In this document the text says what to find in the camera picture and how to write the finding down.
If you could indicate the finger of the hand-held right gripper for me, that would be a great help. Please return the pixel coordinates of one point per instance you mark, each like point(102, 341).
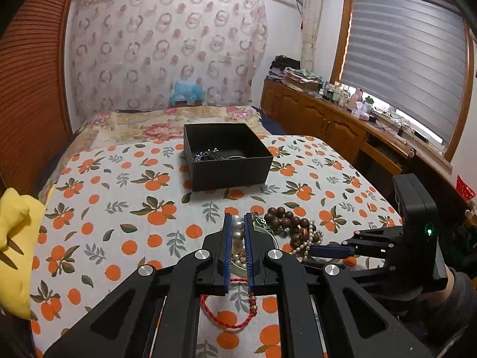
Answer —
point(329, 251)
point(384, 278)

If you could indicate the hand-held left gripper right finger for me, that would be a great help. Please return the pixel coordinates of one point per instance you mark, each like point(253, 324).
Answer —
point(249, 257)

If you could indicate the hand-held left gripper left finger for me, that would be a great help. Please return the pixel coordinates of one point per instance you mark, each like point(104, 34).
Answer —
point(226, 257)

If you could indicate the small pink pearl strand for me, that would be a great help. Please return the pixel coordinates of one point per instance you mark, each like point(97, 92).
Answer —
point(306, 245)

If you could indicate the black jewelry box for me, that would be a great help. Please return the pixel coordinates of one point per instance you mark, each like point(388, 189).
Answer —
point(227, 167)

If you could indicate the person's right forearm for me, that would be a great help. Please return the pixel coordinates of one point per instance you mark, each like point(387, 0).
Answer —
point(456, 305)

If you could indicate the green jade pendant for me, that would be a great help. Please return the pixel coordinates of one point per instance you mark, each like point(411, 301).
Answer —
point(261, 223)

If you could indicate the red packet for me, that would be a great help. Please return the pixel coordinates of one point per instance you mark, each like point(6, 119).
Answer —
point(464, 187)

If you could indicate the orange print bed sheet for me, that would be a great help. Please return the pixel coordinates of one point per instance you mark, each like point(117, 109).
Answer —
point(123, 209)

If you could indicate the pink tissue pack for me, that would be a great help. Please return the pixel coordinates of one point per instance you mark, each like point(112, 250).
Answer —
point(360, 111)

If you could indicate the wooden low cabinet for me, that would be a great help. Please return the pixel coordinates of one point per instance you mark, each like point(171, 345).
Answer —
point(320, 119)

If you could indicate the dark blue bed sheet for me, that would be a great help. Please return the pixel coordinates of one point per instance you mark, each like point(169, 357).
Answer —
point(272, 123)

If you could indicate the group of cosmetic bottles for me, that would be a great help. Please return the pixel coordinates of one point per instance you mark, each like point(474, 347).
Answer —
point(341, 96)

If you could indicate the floral blanket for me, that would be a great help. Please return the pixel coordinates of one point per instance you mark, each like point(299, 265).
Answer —
point(141, 123)

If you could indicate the grey zebra window blind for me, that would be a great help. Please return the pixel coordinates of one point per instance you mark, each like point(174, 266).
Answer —
point(404, 59)

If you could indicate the stack of folded clothes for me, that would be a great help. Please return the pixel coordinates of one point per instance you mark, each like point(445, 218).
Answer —
point(294, 76)

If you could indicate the yellow plush pillow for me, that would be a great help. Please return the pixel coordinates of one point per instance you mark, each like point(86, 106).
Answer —
point(16, 238)

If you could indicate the wrapped air conditioner pipe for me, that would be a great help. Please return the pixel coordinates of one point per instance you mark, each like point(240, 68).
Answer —
point(311, 22)

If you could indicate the wooden slatted wardrobe door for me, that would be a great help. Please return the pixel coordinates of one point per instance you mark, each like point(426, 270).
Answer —
point(29, 93)

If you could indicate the wooden window frame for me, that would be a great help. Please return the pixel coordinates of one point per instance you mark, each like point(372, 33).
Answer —
point(341, 44)

